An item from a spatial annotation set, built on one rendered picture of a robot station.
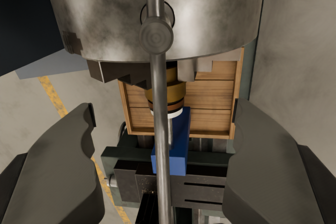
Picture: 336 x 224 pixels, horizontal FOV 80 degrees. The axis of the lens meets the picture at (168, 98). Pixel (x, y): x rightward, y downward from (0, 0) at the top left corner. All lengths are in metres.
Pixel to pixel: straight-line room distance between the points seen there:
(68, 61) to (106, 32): 0.66
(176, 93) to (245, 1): 0.19
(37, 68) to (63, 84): 1.00
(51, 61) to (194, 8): 0.77
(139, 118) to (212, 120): 0.25
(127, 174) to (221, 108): 0.40
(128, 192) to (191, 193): 0.24
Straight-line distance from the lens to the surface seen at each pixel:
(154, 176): 0.67
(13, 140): 2.81
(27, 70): 1.02
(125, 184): 0.82
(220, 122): 0.68
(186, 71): 0.36
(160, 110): 0.16
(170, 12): 0.21
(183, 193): 0.80
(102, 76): 0.29
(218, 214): 0.97
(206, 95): 0.63
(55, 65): 0.93
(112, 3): 0.22
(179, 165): 0.49
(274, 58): 1.59
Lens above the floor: 1.44
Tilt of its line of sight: 60 degrees down
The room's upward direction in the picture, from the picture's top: 163 degrees counter-clockwise
